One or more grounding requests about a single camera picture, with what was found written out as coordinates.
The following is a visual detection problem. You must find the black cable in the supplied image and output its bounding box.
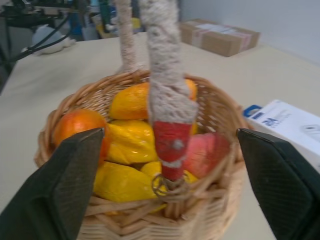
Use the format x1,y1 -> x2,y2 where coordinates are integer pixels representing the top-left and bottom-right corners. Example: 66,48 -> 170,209
0,12 -> 73,66

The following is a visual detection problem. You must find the orange yellow mango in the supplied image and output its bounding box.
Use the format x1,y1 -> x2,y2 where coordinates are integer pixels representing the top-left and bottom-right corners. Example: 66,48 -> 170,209
108,82 -> 151,120

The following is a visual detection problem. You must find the red apple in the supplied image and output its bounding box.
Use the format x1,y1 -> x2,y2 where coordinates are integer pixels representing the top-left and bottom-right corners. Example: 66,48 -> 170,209
181,132 -> 231,179

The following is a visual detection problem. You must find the white plush toy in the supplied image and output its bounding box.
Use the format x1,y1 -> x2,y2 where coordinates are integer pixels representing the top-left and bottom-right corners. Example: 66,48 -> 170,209
20,24 -> 77,56

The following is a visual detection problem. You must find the brown cardboard box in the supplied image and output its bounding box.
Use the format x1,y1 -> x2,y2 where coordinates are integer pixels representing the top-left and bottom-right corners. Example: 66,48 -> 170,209
178,18 -> 261,58

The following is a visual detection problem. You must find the orange round fruit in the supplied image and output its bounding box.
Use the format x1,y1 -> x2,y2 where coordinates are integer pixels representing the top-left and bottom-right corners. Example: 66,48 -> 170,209
53,109 -> 111,166

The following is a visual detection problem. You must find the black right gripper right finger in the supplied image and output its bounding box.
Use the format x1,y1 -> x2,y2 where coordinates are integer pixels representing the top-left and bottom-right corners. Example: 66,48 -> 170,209
236,127 -> 320,240

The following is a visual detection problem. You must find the yellow fruit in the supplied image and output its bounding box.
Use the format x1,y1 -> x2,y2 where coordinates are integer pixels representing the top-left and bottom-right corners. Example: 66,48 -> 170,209
139,161 -> 163,179

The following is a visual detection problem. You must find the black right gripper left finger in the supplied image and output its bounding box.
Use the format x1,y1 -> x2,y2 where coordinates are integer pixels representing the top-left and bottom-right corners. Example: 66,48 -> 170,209
0,127 -> 105,240

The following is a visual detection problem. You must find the wicker basket with rope handle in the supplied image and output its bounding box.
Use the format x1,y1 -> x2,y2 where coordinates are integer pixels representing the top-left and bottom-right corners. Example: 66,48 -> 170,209
34,0 -> 255,240

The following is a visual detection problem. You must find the white blue printed box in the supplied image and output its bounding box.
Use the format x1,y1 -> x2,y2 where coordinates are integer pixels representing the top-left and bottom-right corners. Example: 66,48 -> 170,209
242,99 -> 320,175

